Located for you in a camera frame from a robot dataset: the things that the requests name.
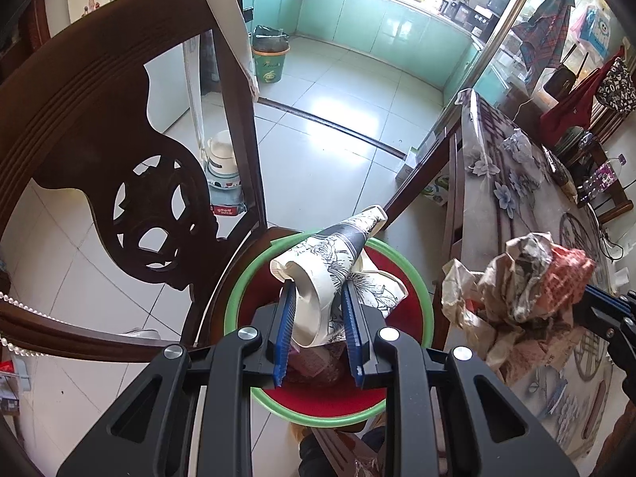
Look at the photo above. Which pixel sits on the crumpled silver foil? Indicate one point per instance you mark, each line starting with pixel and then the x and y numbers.
pixel 516 146

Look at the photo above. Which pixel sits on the green trash bin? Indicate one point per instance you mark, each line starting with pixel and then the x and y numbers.
pixel 271 67

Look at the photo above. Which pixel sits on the crushed floral paper cup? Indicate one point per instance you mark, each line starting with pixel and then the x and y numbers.
pixel 318 268

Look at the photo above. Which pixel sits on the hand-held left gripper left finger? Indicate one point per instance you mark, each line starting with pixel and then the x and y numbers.
pixel 285 330

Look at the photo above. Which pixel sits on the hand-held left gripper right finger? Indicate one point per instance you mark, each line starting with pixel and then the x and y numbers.
pixel 353 335

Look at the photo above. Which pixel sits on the purple label plastic bottle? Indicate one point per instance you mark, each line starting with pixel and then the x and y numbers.
pixel 603 176

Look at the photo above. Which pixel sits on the white rice cooker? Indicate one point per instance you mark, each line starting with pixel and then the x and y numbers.
pixel 223 159

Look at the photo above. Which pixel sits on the white floral paper cup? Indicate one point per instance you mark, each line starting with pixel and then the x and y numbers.
pixel 380 288

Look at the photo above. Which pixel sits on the brown wooden chair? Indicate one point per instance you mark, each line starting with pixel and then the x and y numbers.
pixel 613 206

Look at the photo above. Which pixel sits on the brown paper wrapper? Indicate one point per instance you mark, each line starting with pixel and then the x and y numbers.
pixel 516 298

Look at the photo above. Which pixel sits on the dark red garment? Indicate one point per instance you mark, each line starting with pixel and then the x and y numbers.
pixel 566 117

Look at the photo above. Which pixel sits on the blue white printed bag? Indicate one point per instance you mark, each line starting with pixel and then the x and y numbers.
pixel 596 30

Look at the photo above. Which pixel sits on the black shoulder bag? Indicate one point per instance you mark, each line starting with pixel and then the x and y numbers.
pixel 559 82

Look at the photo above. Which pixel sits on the red bin with green rim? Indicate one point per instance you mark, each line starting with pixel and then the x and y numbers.
pixel 323 400

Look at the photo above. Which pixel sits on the white refrigerator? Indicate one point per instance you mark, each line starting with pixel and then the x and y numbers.
pixel 169 84

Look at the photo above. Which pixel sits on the floral cardboard box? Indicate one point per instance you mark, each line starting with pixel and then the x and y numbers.
pixel 437 191

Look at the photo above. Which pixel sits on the hanging plaid cloth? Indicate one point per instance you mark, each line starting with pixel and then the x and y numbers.
pixel 546 30

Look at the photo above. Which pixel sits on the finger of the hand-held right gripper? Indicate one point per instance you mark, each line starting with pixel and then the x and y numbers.
pixel 603 320

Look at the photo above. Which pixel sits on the black white patterned bag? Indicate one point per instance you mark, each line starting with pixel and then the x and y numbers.
pixel 616 84

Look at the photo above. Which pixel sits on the carved dark wooden chair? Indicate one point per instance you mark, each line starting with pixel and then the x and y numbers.
pixel 74 124

